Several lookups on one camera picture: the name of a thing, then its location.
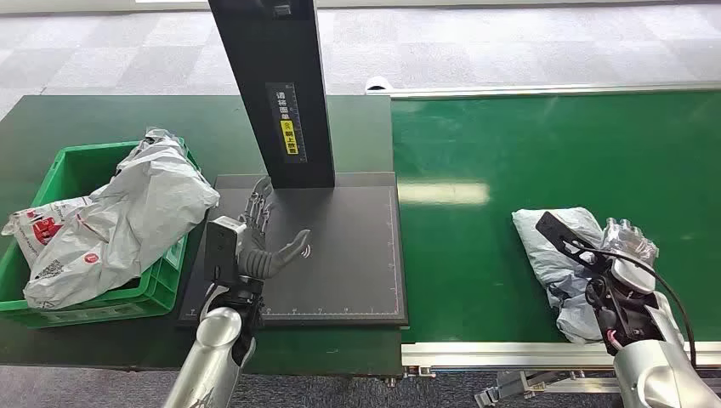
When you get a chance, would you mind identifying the large grey plastic mailer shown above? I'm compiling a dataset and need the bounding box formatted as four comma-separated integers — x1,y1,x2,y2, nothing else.
22,127,221,311

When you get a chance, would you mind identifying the black inbound scanner machine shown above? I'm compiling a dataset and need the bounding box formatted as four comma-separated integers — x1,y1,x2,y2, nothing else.
177,0,410,329

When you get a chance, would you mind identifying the thin aluminium conveyor rail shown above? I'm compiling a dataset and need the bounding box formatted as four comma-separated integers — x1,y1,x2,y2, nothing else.
366,81,721,100

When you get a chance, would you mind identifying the black yellow ruler label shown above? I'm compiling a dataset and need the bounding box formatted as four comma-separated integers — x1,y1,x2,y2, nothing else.
264,82,309,164

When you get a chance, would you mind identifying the green conveyor belt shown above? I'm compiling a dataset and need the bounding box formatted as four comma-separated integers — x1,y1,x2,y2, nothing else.
391,89,721,344

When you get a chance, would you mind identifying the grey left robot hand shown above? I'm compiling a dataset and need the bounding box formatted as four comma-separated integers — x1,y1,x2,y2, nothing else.
238,175,312,281

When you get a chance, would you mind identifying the wide aluminium conveyor rail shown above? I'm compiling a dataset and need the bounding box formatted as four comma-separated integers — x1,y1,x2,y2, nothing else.
400,339,721,371

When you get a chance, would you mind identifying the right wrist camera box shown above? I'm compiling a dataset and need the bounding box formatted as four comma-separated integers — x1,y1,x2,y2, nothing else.
535,211,610,267

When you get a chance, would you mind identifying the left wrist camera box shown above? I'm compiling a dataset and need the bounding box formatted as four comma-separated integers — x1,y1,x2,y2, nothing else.
203,216,247,286

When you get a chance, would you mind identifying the grey blue soft package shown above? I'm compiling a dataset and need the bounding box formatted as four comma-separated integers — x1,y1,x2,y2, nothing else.
511,207,612,344

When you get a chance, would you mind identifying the green plastic crate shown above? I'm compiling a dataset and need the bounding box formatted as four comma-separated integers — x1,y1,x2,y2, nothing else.
0,138,201,331

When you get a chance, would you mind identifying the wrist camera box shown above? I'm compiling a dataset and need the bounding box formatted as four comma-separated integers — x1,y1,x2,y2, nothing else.
535,211,610,267
203,216,247,286

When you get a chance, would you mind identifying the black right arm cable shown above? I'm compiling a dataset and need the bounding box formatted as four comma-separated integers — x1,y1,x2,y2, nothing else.
563,241,698,370

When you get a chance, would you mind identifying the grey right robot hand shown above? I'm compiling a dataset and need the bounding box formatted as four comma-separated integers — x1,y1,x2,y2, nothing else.
601,218,659,295

